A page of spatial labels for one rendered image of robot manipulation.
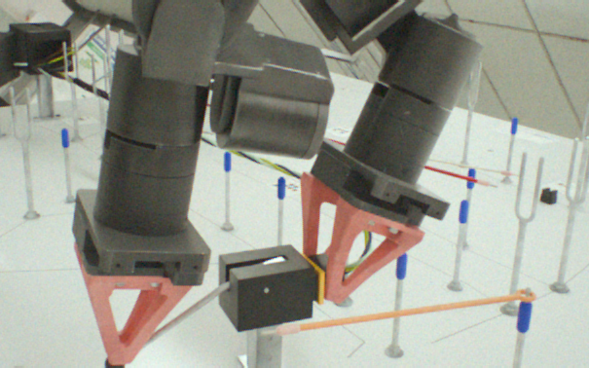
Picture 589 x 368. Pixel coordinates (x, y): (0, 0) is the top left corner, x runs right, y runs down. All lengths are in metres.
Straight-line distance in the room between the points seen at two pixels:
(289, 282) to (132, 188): 0.13
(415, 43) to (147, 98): 0.18
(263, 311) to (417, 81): 0.18
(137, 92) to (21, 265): 0.35
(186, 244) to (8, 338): 0.23
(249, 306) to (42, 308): 0.22
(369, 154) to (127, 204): 0.17
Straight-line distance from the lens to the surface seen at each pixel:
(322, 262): 0.55
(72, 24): 2.00
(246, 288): 0.50
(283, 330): 0.41
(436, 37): 0.51
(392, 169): 0.51
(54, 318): 0.65
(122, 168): 0.44
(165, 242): 0.45
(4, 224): 0.85
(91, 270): 0.46
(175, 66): 0.40
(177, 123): 0.43
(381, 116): 0.51
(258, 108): 0.44
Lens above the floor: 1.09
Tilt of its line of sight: 9 degrees up
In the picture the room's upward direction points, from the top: 38 degrees clockwise
